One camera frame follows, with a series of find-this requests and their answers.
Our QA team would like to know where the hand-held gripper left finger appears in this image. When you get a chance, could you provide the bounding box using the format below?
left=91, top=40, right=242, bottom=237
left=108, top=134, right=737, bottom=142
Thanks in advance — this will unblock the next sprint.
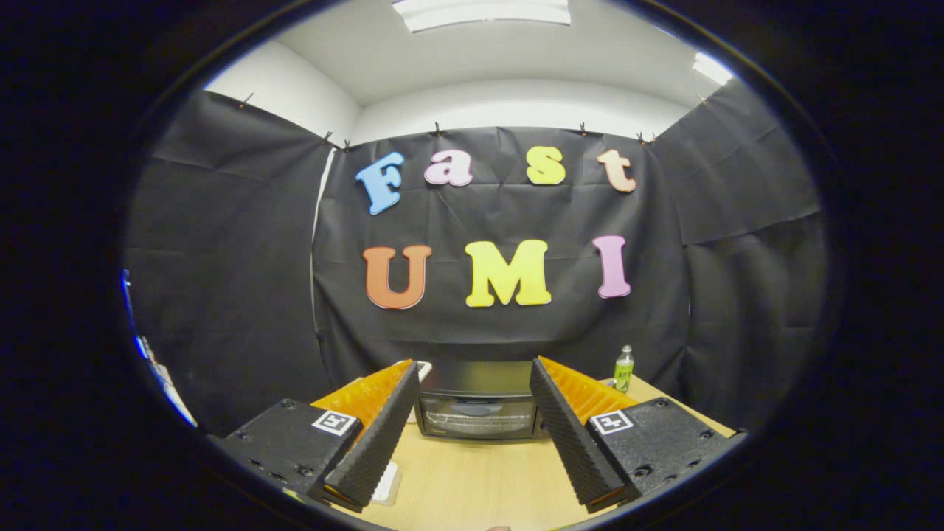
left=209, top=359, right=421, bottom=513

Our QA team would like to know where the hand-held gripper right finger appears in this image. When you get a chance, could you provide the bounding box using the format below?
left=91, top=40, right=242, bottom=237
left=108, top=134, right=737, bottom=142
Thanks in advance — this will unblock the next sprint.
left=530, top=356, right=744, bottom=514

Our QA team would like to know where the black toaster oven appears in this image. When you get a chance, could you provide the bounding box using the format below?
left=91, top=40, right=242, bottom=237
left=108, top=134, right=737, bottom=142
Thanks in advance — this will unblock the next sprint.
left=413, top=361, right=550, bottom=442

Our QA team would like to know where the white plastic tray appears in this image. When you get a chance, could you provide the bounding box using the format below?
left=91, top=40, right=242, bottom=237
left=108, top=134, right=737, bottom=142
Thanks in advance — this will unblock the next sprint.
left=371, top=461, right=403, bottom=507

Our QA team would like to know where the green drink bottle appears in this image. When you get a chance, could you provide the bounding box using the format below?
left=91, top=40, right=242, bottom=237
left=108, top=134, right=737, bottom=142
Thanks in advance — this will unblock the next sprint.
left=614, top=344, right=635, bottom=394

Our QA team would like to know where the black backdrop cloth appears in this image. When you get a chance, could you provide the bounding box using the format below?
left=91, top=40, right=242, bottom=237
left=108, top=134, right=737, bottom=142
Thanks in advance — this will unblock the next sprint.
left=122, top=77, right=830, bottom=436

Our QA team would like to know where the small ceiling light panel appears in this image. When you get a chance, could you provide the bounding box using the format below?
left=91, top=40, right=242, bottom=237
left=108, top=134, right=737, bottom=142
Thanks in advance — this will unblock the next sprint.
left=692, top=52, right=735, bottom=86

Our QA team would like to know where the long ceiling light panel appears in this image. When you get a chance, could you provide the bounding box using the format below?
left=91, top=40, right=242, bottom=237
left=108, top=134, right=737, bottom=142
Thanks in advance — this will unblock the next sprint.
left=391, top=0, right=572, bottom=34

